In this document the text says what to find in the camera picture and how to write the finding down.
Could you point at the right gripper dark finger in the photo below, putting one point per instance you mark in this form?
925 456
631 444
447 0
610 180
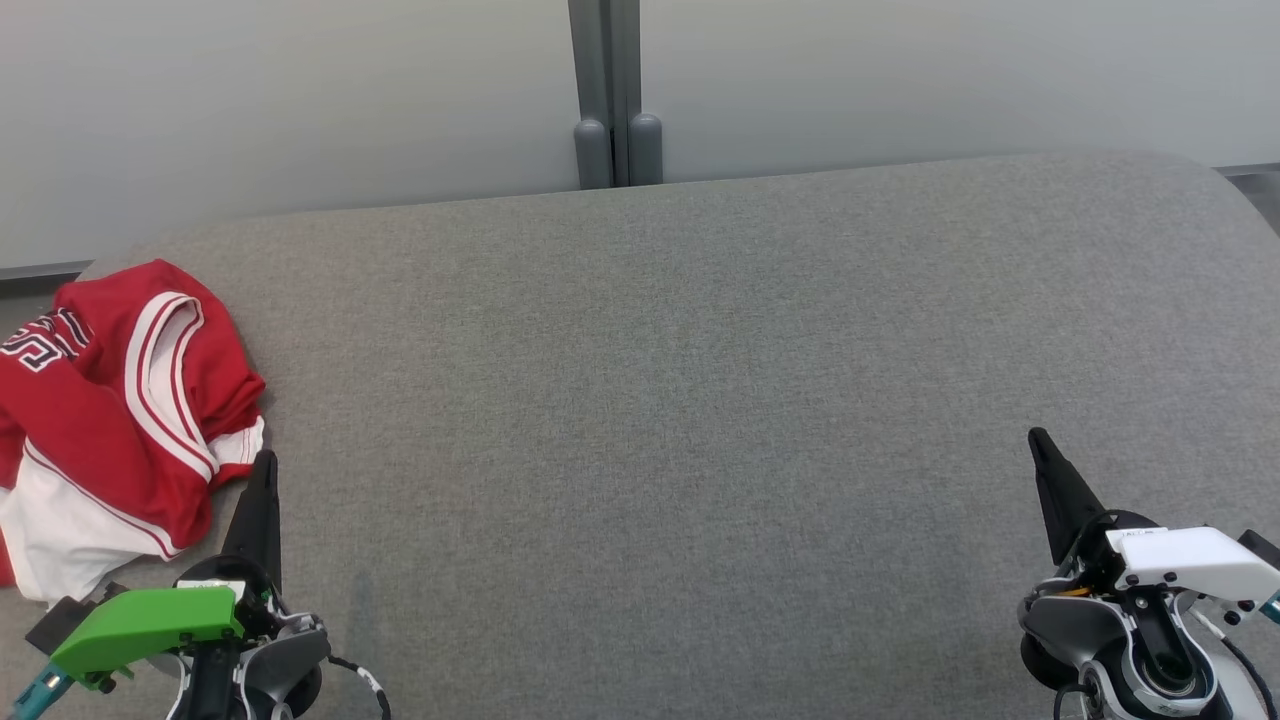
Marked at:
1062 500

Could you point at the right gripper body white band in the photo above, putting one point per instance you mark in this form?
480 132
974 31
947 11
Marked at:
1190 560

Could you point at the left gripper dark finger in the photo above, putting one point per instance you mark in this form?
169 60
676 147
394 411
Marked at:
258 530

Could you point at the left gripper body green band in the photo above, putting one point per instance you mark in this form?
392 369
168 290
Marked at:
150 620

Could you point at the red Bulls jersey white sleeves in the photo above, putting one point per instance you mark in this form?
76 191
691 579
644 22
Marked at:
90 430

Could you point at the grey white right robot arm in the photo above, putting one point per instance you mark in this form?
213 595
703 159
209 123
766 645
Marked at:
1070 625

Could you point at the grey fabric sofa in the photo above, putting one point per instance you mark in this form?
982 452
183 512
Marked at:
700 450

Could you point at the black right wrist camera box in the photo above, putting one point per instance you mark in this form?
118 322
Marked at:
1262 548

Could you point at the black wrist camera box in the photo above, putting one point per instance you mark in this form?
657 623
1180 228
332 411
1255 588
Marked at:
1262 548
65 620

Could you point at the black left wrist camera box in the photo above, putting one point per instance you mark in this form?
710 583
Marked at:
65 620

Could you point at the dark grey wall baseboard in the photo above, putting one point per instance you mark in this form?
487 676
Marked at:
40 270
1250 170

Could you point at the grey partition post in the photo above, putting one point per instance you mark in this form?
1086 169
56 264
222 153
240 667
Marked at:
617 100

